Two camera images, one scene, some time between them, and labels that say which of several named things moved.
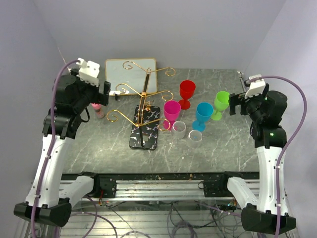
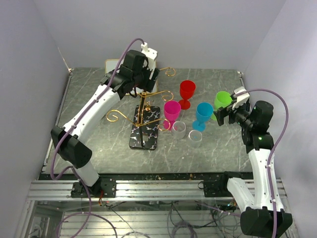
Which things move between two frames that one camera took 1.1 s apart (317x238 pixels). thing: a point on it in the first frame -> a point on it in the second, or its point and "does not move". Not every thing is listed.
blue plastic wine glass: (204, 111) does not move
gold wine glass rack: (144, 118) does not move
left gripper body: (99, 97) -> (144, 82)
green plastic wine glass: (221, 103) does not move
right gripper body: (237, 99) -> (228, 110)
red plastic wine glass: (187, 89) does not move
